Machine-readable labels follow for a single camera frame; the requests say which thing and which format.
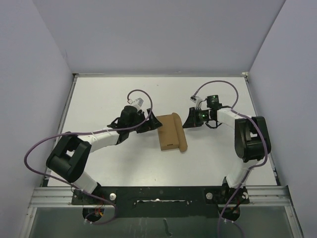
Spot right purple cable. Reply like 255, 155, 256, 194
194, 80, 269, 238

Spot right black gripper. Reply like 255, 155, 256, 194
183, 107, 212, 128

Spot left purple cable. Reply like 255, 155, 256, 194
23, 89, 154, 225

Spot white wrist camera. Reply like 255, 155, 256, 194
190, 96, 203, 109
127, 98, 144, 109

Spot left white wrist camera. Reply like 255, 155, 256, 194
127, 98, 144, 109

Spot brown cardboard box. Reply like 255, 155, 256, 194
157, 113, 188, 153

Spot purple cable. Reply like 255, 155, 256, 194
194, 80, 269, 238
23, 89, 154, 225

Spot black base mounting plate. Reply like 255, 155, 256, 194
71, 182, 250, 218

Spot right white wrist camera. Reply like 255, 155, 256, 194
190, 96, 203, 109

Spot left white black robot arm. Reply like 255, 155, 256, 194
46, 106, 162, 204

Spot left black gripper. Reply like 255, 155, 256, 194
128, 108, 161, 133

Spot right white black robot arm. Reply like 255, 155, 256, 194
183, 95, 271, 203

